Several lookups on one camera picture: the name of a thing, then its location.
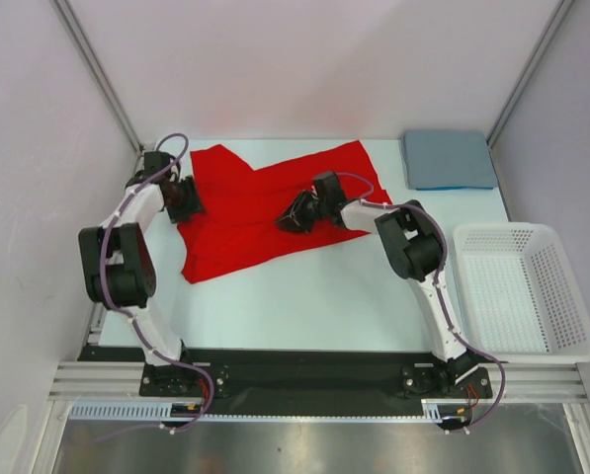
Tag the white plastic basket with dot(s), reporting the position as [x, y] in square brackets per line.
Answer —
[519, 296]

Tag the left aluminium frame post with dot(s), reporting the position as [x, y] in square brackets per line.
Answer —
[75, 30]

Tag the folded bright blue t shirt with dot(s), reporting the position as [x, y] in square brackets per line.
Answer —
[451, 188]

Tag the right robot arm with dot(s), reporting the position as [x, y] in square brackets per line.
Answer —
[417, 252]

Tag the front aluminium rail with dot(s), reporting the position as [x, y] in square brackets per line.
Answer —
[119, 381]

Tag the aluminium frame post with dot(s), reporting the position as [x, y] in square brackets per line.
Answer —
[75, 30]
[550, 32]

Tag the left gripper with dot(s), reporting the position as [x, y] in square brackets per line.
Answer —
[194, 204]

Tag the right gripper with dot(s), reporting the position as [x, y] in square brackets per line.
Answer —
[302, 223]

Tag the red t shirt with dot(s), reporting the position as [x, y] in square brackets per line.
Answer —
[238, 230]

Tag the white slotted cable duct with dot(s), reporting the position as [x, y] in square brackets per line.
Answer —
[180, 413]

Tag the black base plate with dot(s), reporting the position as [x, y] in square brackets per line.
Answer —
[309, 382]

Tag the folded grey-blue t shirt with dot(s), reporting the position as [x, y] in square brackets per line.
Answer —
[445, 157]

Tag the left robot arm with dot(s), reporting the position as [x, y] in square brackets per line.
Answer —
[119, 272]

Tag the right aluminium frame post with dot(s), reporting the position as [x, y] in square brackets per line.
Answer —
[550, 32]

